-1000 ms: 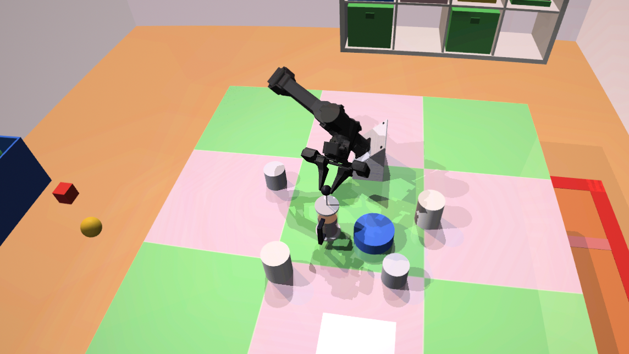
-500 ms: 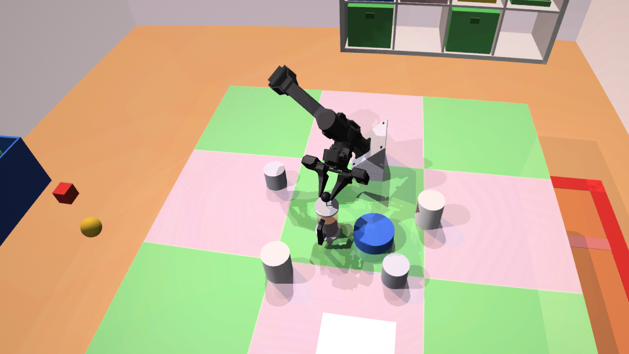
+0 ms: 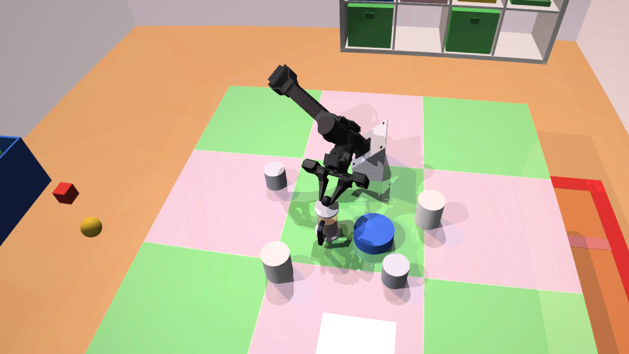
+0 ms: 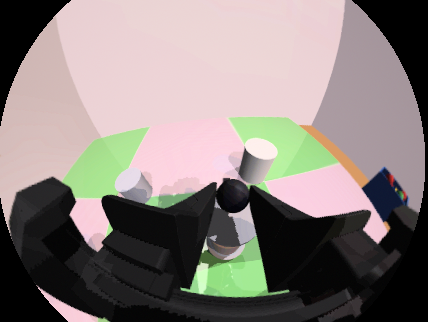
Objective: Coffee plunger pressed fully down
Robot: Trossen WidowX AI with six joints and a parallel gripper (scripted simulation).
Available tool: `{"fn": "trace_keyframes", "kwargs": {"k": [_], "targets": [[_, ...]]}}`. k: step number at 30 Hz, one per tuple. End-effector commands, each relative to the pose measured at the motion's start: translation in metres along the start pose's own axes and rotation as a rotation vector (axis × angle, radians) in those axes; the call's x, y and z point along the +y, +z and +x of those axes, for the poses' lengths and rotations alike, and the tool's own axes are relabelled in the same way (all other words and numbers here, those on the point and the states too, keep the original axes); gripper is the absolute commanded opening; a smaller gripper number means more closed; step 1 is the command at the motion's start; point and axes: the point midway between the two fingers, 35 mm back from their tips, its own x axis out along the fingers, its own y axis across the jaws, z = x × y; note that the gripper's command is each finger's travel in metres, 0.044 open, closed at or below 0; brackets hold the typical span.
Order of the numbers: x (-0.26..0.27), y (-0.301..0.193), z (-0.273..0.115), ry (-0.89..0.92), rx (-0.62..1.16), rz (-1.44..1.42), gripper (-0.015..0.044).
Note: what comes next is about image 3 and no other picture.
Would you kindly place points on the blue short cylinder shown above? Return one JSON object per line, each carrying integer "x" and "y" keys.
{"x": 374, "y": 233}

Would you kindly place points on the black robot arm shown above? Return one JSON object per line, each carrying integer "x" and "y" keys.
{"x": 336, "y": 129}

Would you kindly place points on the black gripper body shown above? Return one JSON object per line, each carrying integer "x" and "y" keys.
{"x": 360, "y": 179}

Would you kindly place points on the glass french press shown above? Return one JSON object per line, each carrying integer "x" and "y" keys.
{"x": 327, "y": 219}

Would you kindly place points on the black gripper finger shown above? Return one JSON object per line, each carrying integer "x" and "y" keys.
{"x": 323, "y": 182}
{"x": 340, "y": 188}

